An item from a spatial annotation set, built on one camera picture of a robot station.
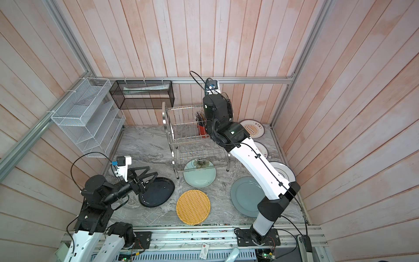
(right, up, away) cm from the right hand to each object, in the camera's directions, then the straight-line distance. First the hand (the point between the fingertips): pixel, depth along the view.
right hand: (220, 99), depth 64 cm
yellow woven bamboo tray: (-13, -51, +19) cm, 56 cm away
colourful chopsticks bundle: (-10, -1, +44) cm, 45 cm away
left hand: (-28, -31, +1) cm, 41 cm away
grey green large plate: (+15, -45, +22) cm, 53 cm away
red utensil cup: (-9, -10, +37) cm, 39 cm away
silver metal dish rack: (-16, -21, +43) cm, 50 cm away
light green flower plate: (-10, -36, +29) cm, 47 cm away
